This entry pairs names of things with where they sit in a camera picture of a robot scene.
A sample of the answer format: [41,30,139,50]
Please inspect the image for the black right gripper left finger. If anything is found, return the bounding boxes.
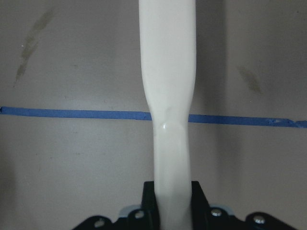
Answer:
[141,181,160,230]

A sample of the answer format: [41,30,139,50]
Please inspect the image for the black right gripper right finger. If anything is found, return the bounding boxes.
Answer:
[191,181,210,230]

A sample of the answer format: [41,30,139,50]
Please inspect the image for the white brush black bristles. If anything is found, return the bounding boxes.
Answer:
[139,0,196,230]

